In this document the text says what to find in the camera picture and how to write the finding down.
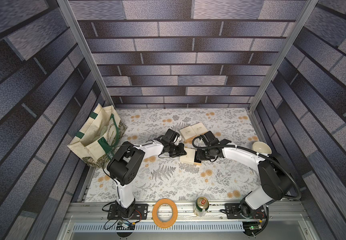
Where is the cream jewelry box right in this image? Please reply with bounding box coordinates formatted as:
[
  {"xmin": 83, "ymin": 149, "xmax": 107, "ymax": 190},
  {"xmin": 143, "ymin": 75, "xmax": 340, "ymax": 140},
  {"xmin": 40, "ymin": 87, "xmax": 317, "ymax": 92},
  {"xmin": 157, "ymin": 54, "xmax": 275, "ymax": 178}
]
[{"xmin": 191, "ymin": 123, "xmax": 208, "ymax": 136}]

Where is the orange tape roll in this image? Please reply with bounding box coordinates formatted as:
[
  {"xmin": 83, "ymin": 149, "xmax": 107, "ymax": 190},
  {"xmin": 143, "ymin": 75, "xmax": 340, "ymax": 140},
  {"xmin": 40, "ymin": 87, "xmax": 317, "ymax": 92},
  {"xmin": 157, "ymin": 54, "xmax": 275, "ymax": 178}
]
[{"xmin": 152, "ymin": 198, "xmax": 178, "ymax": 229}]

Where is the perforated metal cable tray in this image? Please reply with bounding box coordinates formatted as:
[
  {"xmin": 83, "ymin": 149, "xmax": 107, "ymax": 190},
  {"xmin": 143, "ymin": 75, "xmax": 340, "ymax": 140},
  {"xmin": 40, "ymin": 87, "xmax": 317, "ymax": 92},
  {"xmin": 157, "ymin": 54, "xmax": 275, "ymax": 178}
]
[{"xmin": 73, "ymin": 222, "xmax": 245, "ymax": 233}]

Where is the cream ceramic bowl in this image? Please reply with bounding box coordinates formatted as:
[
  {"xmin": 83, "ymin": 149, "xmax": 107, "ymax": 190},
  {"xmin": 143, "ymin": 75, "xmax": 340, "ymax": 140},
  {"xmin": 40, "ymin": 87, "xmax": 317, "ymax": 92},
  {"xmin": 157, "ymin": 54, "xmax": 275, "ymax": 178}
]
[{"xmin": 252, "ymin": 141, "xmax": 272, "ymax": 155}]

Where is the cream drawer jewelry box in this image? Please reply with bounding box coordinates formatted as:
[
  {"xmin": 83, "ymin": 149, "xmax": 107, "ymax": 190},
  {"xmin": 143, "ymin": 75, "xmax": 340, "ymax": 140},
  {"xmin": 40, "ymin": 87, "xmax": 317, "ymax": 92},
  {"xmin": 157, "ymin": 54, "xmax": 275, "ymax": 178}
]
[{"xmin": 180, "ymin": 148, "xmax": 202, "ymax": 166}]

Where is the cream green tote bag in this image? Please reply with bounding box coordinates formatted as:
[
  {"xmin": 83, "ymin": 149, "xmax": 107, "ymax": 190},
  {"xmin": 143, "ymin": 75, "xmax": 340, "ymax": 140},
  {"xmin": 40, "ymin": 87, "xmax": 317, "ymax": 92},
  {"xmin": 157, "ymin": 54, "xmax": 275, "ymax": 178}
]
[{"xmin": 68, "ymin": 104, "xmax": 127, "ymax": 168}]

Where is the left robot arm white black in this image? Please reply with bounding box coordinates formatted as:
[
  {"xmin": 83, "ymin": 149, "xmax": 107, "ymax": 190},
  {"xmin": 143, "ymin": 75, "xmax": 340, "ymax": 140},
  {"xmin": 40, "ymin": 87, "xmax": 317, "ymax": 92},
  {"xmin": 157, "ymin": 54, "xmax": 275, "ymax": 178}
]
[{"xmin": 107, "ymin": 129, "xmax": 187, "ymax": 211}]

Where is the black corrugated cable conduit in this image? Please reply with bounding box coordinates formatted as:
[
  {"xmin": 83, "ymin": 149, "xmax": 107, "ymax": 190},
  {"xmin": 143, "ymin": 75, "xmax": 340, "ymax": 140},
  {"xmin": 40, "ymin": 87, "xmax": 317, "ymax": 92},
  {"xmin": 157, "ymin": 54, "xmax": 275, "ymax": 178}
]
[{"xmin": 191, "ymin": 134, "xmax": 302, "ymax": 200}]

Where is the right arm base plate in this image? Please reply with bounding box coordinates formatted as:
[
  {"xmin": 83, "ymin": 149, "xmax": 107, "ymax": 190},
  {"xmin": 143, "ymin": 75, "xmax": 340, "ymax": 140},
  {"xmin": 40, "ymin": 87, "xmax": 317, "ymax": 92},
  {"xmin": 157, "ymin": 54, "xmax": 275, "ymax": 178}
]
[{"xmin": 223, "ymin": 203, "xmax": 267, "ymax": 220}]

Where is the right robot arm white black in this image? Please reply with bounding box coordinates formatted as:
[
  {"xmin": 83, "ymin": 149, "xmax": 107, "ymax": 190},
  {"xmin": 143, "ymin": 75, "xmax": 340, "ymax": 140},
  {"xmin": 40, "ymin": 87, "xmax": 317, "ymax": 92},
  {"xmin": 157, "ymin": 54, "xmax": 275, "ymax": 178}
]
[{"xmin": 192, "ymin": 131, "xmax": 302, "ymax": 216}]

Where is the green drink can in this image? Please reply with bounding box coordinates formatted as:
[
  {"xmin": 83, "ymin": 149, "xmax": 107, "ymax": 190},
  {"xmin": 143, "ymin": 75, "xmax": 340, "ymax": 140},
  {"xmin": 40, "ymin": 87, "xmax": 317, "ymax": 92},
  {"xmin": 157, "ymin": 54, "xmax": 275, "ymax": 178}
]
[{"xmin": 194, "ymin": 197, "xmax": 210, "ymax": 217}]

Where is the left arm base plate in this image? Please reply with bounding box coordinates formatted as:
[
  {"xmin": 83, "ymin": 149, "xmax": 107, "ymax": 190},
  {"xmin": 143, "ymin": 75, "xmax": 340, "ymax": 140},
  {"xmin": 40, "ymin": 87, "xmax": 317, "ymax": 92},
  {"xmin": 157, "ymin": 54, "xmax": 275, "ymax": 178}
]
[{"xmin": 107, "ymin": 203, "xmax": 149, "ymax": 220}]

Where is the cream jewelry box middle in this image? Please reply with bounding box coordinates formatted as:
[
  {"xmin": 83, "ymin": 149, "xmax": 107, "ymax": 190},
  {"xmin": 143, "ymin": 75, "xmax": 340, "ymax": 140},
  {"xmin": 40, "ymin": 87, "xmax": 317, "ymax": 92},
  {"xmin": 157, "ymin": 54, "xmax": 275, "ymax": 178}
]
[{"xmin": 180, "ymin": 126, "xmax": 196, "ymax": 141}]

